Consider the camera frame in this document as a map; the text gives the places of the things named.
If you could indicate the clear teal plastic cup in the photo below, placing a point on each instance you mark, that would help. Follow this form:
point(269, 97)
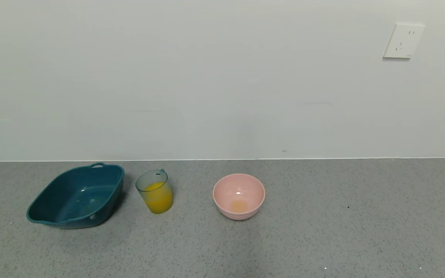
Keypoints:
point(157, 197)

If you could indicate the pink bowl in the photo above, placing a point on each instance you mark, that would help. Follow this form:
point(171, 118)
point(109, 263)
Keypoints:
point(239, 195)

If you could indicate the teal plastic basin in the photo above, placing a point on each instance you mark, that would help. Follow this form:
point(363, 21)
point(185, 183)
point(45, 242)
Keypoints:
point(79, 197)

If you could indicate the white wall socket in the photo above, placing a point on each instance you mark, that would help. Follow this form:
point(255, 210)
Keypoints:
point(404, 40)

